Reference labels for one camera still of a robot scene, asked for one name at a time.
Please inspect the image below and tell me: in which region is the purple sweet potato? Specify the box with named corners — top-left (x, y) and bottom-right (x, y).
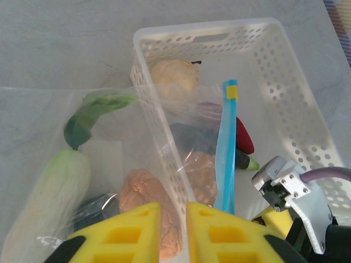
top-left (196, 101), bottom-right (223, 127)

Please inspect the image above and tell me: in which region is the brown walnut-shaped bread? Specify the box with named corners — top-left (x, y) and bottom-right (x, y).
top-left (182, 151), bottom-right (219, 208)
top-left (119, 168), bottom-right (184, 261)

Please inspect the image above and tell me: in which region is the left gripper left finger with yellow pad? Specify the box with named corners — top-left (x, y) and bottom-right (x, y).
top-left (43, 202), bottom-right (161, 263)

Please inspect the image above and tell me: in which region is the dark eggplant with green stem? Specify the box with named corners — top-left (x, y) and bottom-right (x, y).
top-left (168, 122), bottom-right (260, 173)

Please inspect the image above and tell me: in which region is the black round food piece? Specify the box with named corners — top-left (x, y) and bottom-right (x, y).
top-left (72, 192), bottom-right (121, 237)

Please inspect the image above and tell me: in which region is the white perforated plastic basket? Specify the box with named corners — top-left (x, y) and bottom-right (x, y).
top-left (132, 17), bottom-right (351, 222)

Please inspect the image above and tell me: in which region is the yellow tab on zipper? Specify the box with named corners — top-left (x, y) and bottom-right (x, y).
top-left (227, 84), bottom-right (239, 101)

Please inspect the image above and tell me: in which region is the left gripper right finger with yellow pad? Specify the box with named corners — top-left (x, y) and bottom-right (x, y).
top-left (186, 202), bottom-right (308, 263)

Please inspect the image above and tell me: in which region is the clear zip-top bag blue zipper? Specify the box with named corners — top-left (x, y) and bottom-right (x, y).
top-left (0, 78), bottom-right (239, 263)

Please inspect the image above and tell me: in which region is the red chili pepper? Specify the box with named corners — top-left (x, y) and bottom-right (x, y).
top-left (235, 116), bottom-right (256, 155)

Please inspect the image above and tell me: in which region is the white radish with green leaves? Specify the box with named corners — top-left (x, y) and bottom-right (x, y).
top-left (4, 92), bottom-right (138, 249)

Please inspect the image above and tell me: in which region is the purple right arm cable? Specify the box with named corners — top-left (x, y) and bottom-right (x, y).
top-left (299, 167), bottom-right (351, 183)

